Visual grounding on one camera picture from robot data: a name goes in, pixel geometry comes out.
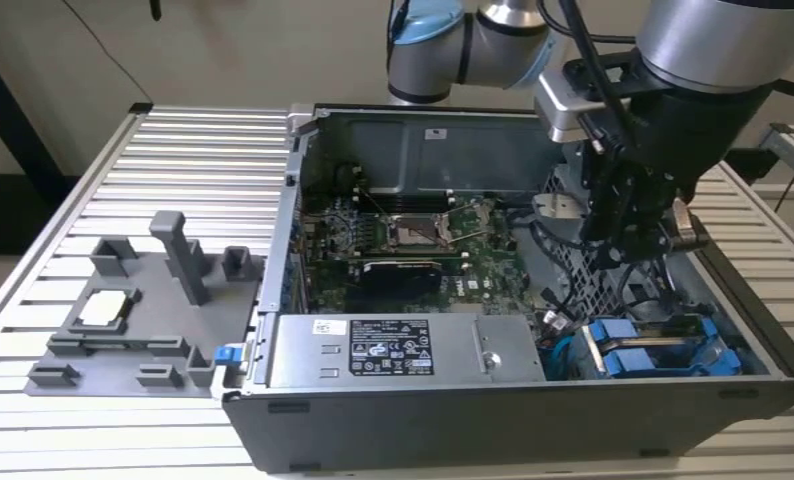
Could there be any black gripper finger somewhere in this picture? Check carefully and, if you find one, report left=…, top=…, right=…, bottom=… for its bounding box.
left=579, top=144, right=638, bottom=271
left=619, top=172, right=682, bottom=264

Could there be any black disk wire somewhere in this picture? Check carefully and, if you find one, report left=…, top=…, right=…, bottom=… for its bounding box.
left=615, top=262, right=682, bottom=324
left=526, top=222, right=611, bottom=321

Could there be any hard disk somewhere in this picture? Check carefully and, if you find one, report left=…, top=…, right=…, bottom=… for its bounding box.
left=580, top=314, right=746, bottom=380

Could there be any perforated metal disk bay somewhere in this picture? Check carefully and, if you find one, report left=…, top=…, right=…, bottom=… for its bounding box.
left=512, top=164, right=725, bottom=326

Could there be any black RAM slot bank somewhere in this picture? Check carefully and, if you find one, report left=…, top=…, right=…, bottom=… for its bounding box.
left=352, top=192, right=458, bottom=212
left=359, top=247, right=471, bottom=262

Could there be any metal socket cover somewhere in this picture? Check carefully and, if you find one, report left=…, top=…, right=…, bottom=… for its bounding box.
left=446, top=199, right=499, bottom=238

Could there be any green motherboard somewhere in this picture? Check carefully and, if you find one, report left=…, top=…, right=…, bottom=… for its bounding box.
left=299, top=189, right=546, bottom=317

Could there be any CPU socket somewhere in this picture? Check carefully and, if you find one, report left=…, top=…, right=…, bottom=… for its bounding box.
left=383, top=213, right=452, bottom=250

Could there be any black graphics card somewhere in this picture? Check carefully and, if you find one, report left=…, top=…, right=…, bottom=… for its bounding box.
left=358, top=258, right=448, bottom=297

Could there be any black PC case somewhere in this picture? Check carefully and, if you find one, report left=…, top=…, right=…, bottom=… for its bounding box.
left=219, top=101, right=794, bottom=475

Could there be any silver power supply unit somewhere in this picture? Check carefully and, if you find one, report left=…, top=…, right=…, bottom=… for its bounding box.
left=264, top=313, right=548, bottom=389

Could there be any blue case latch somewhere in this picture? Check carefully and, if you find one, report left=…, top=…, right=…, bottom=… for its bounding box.
left=214, top=343, right=246, bottom=367

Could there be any grey parts rack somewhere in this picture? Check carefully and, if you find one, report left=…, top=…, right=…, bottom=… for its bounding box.
left=27, top=209, right=270, bottom=400

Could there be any silver CPU chip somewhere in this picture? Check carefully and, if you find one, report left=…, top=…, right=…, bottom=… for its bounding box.
left=77, top=289, right=136, bottom=327

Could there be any silver metal bracket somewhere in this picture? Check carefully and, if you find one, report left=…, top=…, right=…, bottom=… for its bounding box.
left=531, top=193, right=583, bottom=221

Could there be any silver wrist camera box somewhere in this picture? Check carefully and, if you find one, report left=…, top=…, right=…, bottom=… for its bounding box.
left=532, top=67, right=631, bottom=146

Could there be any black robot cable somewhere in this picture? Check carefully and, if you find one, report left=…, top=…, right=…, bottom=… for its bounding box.
left=555, top=0, right=638, bottom=146

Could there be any white labelled wire connector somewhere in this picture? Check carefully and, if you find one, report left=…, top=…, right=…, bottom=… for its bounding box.
left=535, top=308, right=574, bottom=332

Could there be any blue data cable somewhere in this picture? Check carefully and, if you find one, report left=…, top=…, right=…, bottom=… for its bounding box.
left=540, top=332, right=576, bottom=382

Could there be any thin wire locking lever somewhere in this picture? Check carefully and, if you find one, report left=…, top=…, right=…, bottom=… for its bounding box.
left=359, top=187, right=392, bottom=219

